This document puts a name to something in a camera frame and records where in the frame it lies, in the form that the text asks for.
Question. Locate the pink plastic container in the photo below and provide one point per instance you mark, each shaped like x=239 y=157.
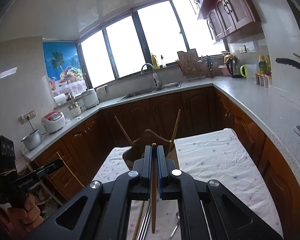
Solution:
x=224 y=71

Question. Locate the wooden lower cabinets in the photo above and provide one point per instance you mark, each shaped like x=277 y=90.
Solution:
x=165 y=110

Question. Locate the wall switch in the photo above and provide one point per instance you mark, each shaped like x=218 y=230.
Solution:
x=242 y=49

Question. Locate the wooden utensil holder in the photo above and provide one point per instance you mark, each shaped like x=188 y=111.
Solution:
x=131 y=157

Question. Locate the small white cooker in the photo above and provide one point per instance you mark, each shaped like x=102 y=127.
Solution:
x=75 y=110

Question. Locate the white paper towel roll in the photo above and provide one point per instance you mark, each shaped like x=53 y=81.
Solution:
x=60 y=100

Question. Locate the amber sauce bottle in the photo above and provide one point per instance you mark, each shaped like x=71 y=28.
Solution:
x=268 y=65

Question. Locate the chrome kitchen faucet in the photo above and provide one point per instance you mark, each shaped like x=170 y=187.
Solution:
x=155 y=78

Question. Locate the aluminium pot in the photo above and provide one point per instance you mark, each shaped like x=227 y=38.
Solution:
x=32 y=141

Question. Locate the wooden cutting board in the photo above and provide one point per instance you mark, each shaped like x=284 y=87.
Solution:
x=187 y=62

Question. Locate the spice jar set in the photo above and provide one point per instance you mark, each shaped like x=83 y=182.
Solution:
x=263 y=80

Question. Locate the fruit and palm poster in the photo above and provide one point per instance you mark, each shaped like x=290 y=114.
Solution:
x=62 y=65

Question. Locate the wooden upper cabinets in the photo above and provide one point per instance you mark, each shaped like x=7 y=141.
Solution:
x=230 y=10

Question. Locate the red and white rice cooker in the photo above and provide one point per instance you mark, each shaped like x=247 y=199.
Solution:
x=53 y=121

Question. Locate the yellow drink bottle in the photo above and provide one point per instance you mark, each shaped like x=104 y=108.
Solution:
x=262 y=65

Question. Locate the white floral tablecloth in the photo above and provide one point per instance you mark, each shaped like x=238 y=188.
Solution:
x=215 y=155

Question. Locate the large white rice cooker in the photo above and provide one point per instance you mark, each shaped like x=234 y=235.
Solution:
x=90 y=100

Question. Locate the wall power outlet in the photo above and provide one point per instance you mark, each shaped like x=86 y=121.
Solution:
x=27 y=117

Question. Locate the wooden chopstick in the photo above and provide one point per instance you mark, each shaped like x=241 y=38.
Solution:
x=176 y=125
x=154 y=205
x=139 y=220
x=123 y=130

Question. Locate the stainless steel sink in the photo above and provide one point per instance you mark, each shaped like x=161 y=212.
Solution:
x=145 y=92

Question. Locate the metal spoon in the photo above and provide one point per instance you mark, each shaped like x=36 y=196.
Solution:
x=176 y=220

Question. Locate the clear glass bottle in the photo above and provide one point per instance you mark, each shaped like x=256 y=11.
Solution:
x=163 y=62

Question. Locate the metal chopstick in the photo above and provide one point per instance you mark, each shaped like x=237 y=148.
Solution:
x=143 y=227
x=147 y=227

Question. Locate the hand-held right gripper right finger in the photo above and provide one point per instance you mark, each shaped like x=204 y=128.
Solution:
x=162 y=170

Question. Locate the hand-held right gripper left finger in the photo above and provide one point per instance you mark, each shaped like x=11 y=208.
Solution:
x=147 y=170

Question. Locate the wooden cabinets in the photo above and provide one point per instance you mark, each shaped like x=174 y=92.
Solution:
x=165 y=110
x=230 y=10

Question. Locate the large kitchen window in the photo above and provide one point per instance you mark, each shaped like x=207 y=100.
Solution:
x=152 y=30

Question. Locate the white storage rack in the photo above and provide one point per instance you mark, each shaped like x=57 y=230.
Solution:
x=51 y=193

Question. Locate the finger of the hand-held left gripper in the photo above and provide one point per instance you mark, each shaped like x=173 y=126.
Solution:
x=52 y=165

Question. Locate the person's left hand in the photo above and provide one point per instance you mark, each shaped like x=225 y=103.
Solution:
x=25 y=217

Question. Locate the steel electric kettle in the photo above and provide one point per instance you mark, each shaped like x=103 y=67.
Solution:
x=233 y=67

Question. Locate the yellow oil bottle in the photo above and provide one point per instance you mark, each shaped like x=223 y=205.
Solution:
x=155 y=61

